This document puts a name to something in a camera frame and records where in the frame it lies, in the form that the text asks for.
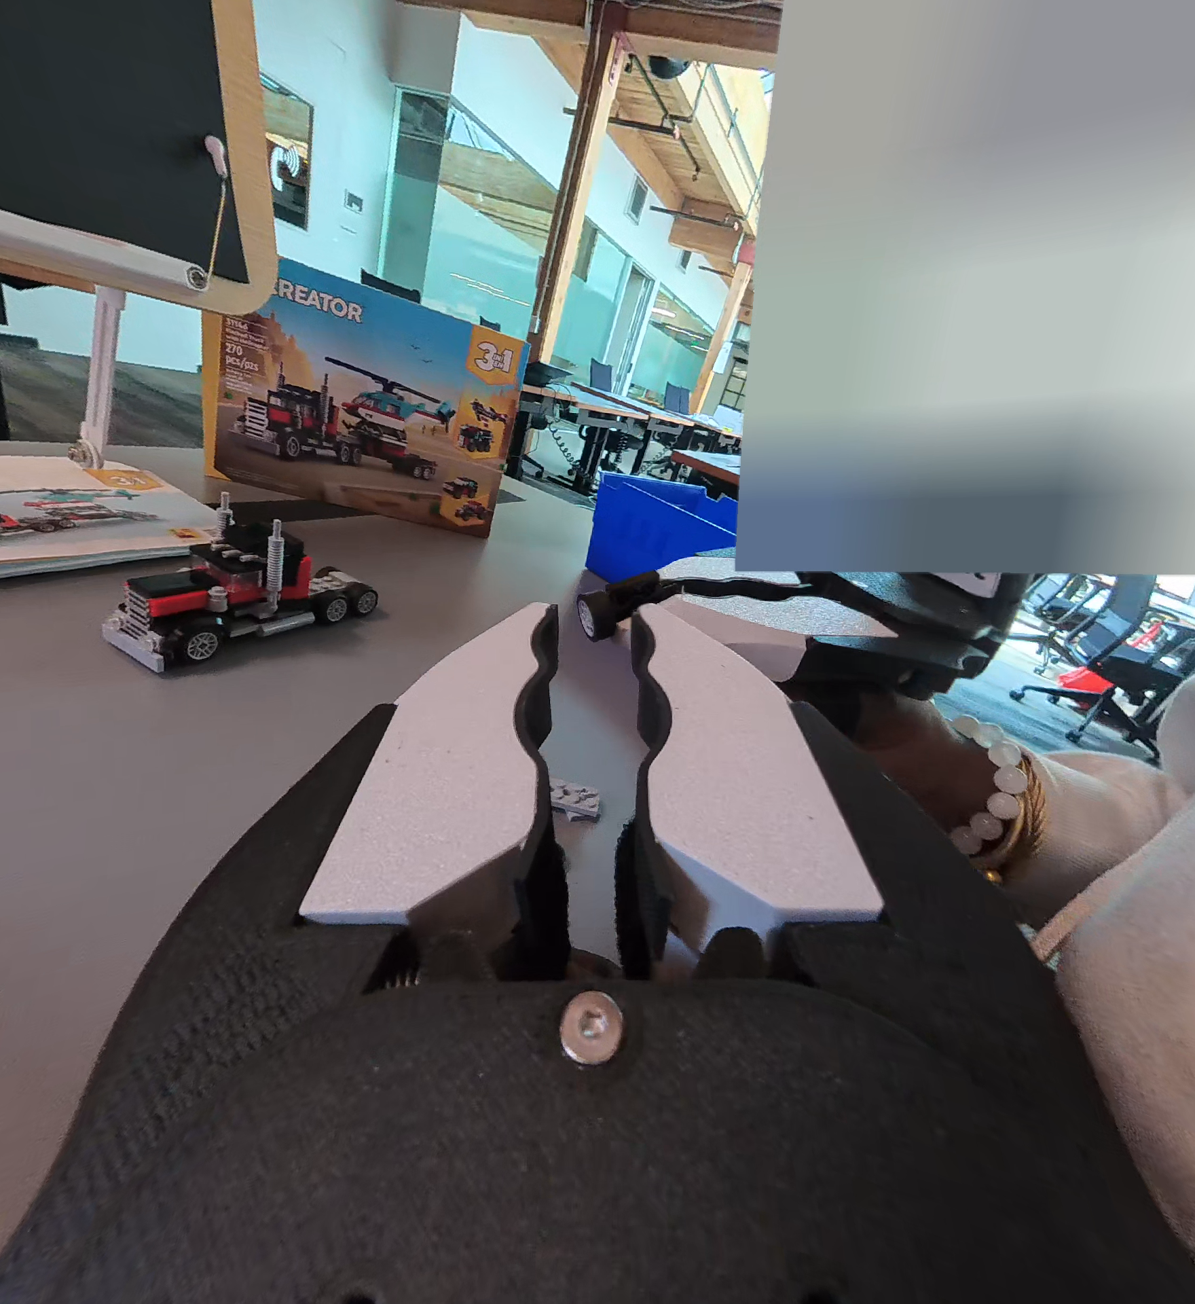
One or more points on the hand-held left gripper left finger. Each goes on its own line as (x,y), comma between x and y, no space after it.
(443,783)

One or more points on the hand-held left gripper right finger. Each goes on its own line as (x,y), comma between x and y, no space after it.
(740,783)

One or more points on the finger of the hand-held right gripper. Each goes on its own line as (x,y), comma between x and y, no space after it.
(749,632)
(705,565)

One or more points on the black toy wheel piece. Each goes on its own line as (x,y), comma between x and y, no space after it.
(597,613)

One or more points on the person's right forearm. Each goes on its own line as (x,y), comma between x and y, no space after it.
(1137,916)

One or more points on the person's right hand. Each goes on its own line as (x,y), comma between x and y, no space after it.
(897,748)

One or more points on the blue plastic bin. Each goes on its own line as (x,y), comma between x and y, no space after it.
(658,528)

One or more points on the grey toy brick plate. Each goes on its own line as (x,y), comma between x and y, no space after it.
(575,799)

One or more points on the row of office desks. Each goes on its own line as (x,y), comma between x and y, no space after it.
(628,418)

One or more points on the black office chair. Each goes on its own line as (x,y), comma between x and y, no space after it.
(1126,652)

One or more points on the gold bangle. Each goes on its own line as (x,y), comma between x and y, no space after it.
(1023,815)

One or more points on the red black toy brick truck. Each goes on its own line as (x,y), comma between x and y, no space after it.
(235,600)

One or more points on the toy brick set box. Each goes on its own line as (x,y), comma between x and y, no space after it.
(363,406)

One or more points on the instruction booklet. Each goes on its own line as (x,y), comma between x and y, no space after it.
(53,519)

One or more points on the white board stand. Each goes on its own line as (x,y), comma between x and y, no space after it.
(102,366)

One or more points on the wood framed chalkboard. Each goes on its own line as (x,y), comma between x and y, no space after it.
(78,112)

